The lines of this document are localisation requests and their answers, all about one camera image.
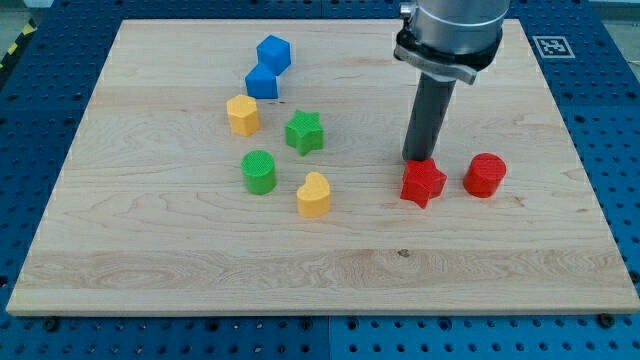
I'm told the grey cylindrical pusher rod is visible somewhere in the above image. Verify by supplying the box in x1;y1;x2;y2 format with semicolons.
402;73;455;161

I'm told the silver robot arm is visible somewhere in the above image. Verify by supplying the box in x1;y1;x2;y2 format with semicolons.
394;0;510;161

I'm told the red star block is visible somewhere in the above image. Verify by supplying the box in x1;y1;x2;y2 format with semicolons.
400;159;447;209

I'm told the green star block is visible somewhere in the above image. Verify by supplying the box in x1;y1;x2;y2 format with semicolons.
285;109;324;156

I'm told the red cylinder block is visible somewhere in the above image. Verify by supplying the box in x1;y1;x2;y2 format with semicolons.
463;153;507;198

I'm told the white fiducial marker tag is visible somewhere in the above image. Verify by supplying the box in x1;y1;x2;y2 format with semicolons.
533;35;575;59

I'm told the yellow heart block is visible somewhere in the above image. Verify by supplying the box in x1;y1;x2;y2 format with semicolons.
296;172;331;218

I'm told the blue cube block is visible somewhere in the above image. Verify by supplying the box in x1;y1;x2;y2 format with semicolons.
256;35;291;76

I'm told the blue pentagon block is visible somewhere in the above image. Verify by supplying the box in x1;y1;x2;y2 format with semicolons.
245;63;279;99

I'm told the green cylinder block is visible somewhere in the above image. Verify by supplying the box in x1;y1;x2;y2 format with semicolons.
241;150;277;195

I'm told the yellow hexagon block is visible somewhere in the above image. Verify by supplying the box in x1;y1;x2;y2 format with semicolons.
226;94;260;136

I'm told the wooden board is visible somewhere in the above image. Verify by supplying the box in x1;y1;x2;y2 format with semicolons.
7;20;639;317

